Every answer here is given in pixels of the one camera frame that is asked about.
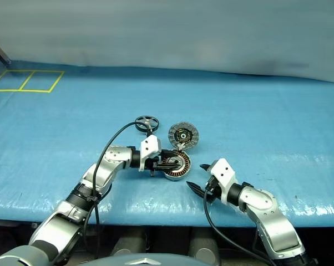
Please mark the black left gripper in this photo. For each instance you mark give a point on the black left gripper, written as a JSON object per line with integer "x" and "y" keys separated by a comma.
{"x": 153, "y": 164}

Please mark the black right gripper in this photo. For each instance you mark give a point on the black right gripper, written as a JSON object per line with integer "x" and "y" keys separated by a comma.
{"x": 212, "y": 192}

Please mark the motor housing with copper windings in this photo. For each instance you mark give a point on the motor housing with copper windings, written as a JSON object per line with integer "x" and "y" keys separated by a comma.
{"x": 183, "y": 166}

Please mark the round silver motor lid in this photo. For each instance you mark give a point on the round silver motor lid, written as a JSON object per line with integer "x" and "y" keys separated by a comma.
{"x": 182, "y": 135}

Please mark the black spoked rotor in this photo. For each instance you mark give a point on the black spoked rotor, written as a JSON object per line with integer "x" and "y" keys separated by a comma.
{"x": 146, "y": 121}

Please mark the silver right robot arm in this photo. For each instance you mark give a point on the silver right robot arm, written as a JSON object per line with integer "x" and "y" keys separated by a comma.
{"x": 272, "y": 216}

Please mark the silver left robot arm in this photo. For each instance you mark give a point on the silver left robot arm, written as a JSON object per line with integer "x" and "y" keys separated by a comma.
{"x": 100, "y": 171}

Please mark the dark rounded grey cylinder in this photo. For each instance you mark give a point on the dark rounded grey cylinder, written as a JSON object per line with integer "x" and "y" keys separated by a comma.
{"x": 129, "y": 242}
{"x": 204, "y": 245}

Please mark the blue table cover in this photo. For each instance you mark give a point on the blue table cover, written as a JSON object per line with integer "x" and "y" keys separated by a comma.
{"x": 253, "y": 124}

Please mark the grey robot torso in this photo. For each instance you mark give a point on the grey robot torso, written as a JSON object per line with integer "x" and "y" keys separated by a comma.
{"x": 144, "y": 260}

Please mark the yellow tape double square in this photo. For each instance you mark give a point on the yellow tape double square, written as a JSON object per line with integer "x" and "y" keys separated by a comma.
{"x": 25, "y": 90}

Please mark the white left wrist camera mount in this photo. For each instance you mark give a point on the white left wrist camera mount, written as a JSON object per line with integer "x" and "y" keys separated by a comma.
{"x": 151, "y": 146}

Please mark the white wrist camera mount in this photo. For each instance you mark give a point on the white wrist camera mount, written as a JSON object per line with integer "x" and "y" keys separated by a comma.
{"x": 223, "y": 173}
{"x": 151, "y": 146}

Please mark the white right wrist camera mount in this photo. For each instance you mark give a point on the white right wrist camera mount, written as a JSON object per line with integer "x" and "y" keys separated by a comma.
{"x": 223, "y": 173}

